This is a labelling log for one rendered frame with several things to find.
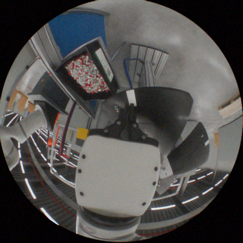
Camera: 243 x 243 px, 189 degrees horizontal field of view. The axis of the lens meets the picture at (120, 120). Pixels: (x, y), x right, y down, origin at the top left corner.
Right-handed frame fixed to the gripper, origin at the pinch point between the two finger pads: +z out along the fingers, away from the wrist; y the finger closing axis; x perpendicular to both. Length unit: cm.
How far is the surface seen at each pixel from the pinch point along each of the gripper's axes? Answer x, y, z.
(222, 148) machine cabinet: -118, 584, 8
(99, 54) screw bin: 8.9, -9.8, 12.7
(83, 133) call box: -41, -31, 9
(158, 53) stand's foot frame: 15, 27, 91
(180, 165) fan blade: -15.3, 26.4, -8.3
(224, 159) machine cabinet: -113, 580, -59
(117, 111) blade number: -3.1, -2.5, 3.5
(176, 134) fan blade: 0.6, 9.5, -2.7
